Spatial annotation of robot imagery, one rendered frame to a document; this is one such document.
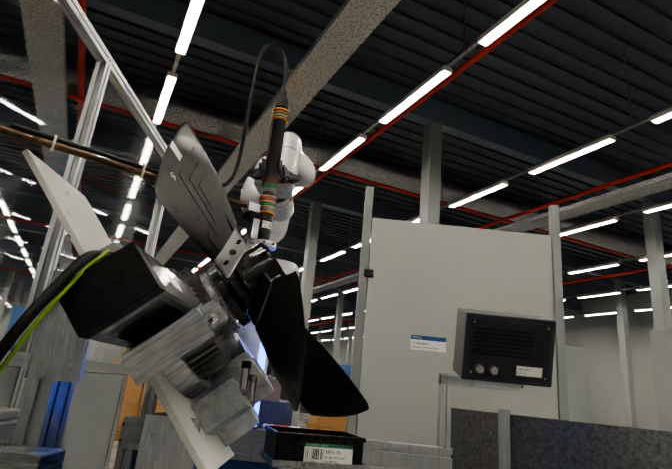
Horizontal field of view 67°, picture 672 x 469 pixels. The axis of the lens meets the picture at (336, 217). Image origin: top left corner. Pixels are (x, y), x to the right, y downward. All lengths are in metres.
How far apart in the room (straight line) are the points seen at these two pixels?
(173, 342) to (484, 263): 2.57
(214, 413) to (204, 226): 0.35
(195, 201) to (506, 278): 2.51
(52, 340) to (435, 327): 2.31
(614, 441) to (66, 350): 2.16
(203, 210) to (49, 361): 0.39
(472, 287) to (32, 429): 2.50
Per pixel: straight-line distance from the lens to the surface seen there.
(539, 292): 3.28
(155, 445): 1.03
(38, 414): 1.11
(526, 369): 1.61
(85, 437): 2.36
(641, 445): 2.61
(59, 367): 1.09
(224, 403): 1.04
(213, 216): 0.99
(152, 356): 0.82
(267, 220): 1.22
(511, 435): 2.75
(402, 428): 3.01
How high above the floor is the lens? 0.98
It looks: 19 degrees up
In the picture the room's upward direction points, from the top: 6 degrees clockwise
